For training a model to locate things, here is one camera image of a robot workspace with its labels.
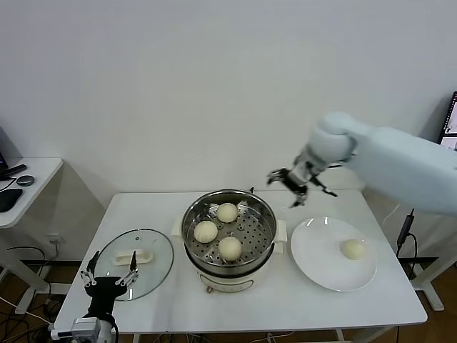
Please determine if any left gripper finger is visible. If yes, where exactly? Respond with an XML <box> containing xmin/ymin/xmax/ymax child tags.
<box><xmin>115</xmin><ymin>250</ymin><xmax>140</xmax><ymax>287</ymax></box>
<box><xmin>79</xmin><ymin>250</ymin><xmax>101</xmax><ymax>289</ymax></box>

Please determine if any white steamed baozi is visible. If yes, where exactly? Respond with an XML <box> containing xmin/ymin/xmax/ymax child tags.
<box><xmin>218</xmin><ymin>236</ymin><xmax>243</xmax><ymax>262</ymax></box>
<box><xmin>341</xmin><ymin>238</ymin><xmax>367</xmax><ymax>261</ymax></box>
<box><xmin>216</xmin><ymin>202</ymin><xmax>239</xmax><ymax>223</ymax></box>
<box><xmin>194</xmin><ymin>220</ymin><xmax>219</xmax><ymax>244</ymax></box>

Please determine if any black remote bar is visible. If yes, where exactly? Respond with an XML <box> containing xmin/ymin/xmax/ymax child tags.
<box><xmin>0</xmin><ymin>164</ymin><xmax>29</xmax><ymax>182</ymax></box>

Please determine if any open black laptop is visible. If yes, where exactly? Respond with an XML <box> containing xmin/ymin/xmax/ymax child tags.
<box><xmin>438</xmin><ymin>91</ymin><xmax>457</xmax><ymax>151</ymax></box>

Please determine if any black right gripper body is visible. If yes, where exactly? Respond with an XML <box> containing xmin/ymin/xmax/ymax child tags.
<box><xmin>285</xmin><ymin>159</ymin><xmax>321</xmax><ymax>193</ymax></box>

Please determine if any white round plate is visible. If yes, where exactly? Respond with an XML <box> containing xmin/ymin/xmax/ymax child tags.
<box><xmin>290</xmin><ymin>217</ymin><xmax>378</xmax><ymax>292</ymax></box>

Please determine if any black cable with adapter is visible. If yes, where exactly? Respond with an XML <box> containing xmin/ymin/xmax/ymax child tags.
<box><xmin>396</xmin><ymin>209</ymin><xmax>418</xmax><ymax>283</ymax></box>

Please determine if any glass lid with cream handle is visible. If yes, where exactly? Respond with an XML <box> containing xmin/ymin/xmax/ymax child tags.
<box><xmin>93</xmin><ymin>229</ymin><xmax>175</xmax><ymax>300</ymax></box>

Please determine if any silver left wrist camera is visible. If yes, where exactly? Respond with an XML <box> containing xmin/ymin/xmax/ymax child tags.
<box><xmin>49</xmin><ymin>316</ymin><xmax>103</xmax><ymax>340</ymax></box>

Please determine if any white laptop cable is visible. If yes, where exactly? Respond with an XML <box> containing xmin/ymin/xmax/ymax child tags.
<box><xmin>381</xmin><ymin>205</ymin><xmax>399</xmax><ymax>229</ymax></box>

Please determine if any perforated steel steamer basket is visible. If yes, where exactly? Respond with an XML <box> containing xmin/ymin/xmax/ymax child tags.
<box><xmin>181</xmin><ymin>190</ymin><xmax>278</xmax><ymax>269</ymax></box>

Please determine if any white side table with monitor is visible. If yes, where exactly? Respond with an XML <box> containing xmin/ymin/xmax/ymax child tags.
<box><xmin>0</xmin><ymin>157</ymin><xmax>64</xmax><ymax>315</ymax></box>

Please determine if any black floor cable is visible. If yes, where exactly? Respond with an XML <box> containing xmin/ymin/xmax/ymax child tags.
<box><xmin>6</xmin><ymin>246</ymin><xmax>49</xmax><ymax>267</ymax></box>

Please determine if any steel steamer pot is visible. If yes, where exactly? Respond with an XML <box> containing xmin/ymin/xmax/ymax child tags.
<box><xmin>171</xmin><ymin>217</ymin><xmax>288</xmax><ymax>294</ymax></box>

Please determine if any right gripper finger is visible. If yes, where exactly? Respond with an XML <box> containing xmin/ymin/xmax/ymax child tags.
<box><xmin>267</xmin><ymin>168</ymin><xmax>289</xmax><ymax>187</ymax></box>
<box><xmin>288</xmin><ymin>187</ymin><xmax>308</xmax><ymax>209</ymax></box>

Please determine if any dark computer monitor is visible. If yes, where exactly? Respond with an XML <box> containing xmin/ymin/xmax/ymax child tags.
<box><xmin>0</xmin><ymin>149</ymin><xmax>10</xmax><ymax>182</ymax></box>

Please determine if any white side table with label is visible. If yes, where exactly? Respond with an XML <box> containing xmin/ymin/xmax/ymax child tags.
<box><xmin>410</xmin><ymin>212</ymin><xmax>446</xmax><ymax>312</ymax></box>

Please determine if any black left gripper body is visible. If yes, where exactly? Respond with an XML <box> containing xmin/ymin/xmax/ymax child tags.
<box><xmin>84</xmin><ymin>277</ymin><xmax>126</xmax><ymax>322</ymax></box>

